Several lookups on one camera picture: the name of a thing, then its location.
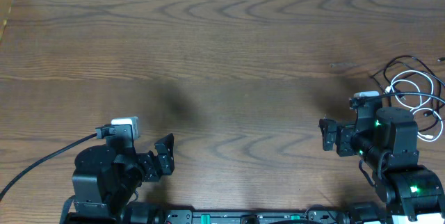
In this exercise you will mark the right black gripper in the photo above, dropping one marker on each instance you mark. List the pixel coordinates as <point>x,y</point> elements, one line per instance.
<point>344,139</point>

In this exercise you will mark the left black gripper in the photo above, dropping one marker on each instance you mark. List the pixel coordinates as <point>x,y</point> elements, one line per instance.
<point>153,165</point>

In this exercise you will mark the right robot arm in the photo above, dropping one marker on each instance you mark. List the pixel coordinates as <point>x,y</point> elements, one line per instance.
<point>385,138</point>

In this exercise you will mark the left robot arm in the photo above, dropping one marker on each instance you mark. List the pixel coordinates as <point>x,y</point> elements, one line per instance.
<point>106,177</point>

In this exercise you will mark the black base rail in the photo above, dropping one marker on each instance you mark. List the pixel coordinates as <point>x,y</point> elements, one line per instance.
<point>243,217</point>

